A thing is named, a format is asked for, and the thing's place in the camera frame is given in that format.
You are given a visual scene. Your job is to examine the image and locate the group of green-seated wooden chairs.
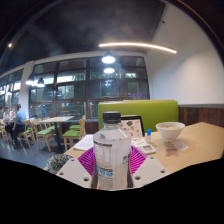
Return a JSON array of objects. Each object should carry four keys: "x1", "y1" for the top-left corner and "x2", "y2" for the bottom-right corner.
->
[{"x1": 0, "y1": 114, "x2": 87, "y2": 153}]

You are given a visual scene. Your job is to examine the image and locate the black tablet with stickers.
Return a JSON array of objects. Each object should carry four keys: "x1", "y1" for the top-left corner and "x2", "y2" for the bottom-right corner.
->
[{"x1": 119, "y1": 115, "x2": 146, "y2": 138}]

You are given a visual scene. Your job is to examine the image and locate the green upholstered bench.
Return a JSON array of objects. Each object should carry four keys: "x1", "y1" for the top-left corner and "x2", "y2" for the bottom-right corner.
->
[{"x1": 97, "y1": 99, "x2": 180, "y2": 133}]

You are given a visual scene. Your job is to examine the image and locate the long curved linear ceiling light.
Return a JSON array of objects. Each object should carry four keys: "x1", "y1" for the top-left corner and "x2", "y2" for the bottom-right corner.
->
[{"x1": 98, "y1": 41, "x2": 178, "y2": 55}]

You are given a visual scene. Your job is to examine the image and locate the person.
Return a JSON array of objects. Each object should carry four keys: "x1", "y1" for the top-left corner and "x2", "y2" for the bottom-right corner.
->
[
  {"x1": 1, "y1": 106, "x2": 17, "y2": 134},
  {"x1": 12, "y1": 103, "x2": 28, "y2": 149}
]

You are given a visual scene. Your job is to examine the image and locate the light wooden dining table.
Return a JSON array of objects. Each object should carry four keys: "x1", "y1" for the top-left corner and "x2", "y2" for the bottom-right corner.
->
[{"x1": 39, "y1": 115, "x2": 76, "y2": 153}]

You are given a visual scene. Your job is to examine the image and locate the clear plastic water bottle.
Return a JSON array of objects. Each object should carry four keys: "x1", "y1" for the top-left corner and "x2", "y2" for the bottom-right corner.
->
[{"x1": 92, "y1": 111, "x2": 132, "y2": 191}]

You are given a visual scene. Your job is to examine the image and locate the small white flat device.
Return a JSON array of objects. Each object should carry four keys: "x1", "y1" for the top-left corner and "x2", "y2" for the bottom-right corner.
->
[{"x1": 139, "y1": 143, "x2": 157, "y2": 155}]

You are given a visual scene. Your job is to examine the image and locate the white ceramic bowl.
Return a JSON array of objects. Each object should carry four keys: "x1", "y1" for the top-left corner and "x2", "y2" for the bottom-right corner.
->
[{"x1": 155, "y1": 121, "x2": 186, "y2": 143}]

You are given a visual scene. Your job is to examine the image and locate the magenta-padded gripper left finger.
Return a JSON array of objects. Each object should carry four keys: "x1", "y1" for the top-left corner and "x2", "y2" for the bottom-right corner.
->
[{"x1": 54, "y1": 147, "x2": 99, "y2": 189}]

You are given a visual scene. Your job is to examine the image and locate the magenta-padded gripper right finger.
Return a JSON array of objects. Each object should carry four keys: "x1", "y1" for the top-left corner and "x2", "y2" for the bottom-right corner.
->
[{"x1": 126, "y1": 145, "x2": 170, "y2": 188}]

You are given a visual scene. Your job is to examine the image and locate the small blue-capped white bottle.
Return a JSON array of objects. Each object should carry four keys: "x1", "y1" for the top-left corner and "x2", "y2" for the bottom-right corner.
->
[{"x1": 145, "y1": 128, "x2": 152, "y2": 143}]

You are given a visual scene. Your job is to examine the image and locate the speckled ceramic mug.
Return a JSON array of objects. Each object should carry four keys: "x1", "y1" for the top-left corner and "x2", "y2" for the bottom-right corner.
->
[{"x1": 44, "y1": 153, "x2": 74, "y2": 175}]

